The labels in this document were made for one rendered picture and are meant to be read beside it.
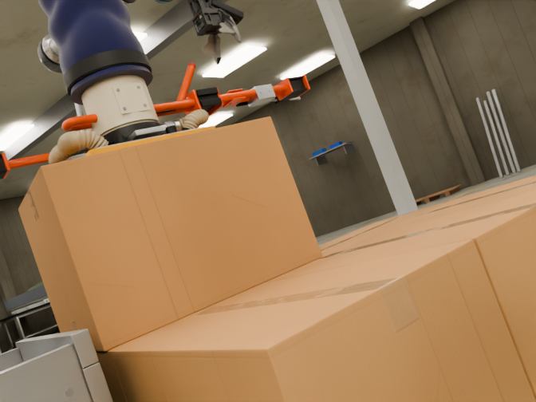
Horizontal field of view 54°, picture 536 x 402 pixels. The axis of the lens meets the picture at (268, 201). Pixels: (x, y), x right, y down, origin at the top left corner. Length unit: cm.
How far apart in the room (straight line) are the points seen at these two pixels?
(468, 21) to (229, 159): 1178
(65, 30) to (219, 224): 63
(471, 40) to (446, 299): 1217
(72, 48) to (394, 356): 108
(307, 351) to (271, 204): 78
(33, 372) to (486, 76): 1220
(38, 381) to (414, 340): 58
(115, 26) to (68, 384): 88
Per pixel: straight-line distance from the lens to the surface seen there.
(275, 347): 59
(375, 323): 68
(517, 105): 1260
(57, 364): 96
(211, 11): 172
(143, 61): 145
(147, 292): 118
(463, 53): 1289
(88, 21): 145
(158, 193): 122
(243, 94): 163
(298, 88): 177
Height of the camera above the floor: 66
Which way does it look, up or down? 3 degrees up
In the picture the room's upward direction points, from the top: 20 degrees counter-clockwise
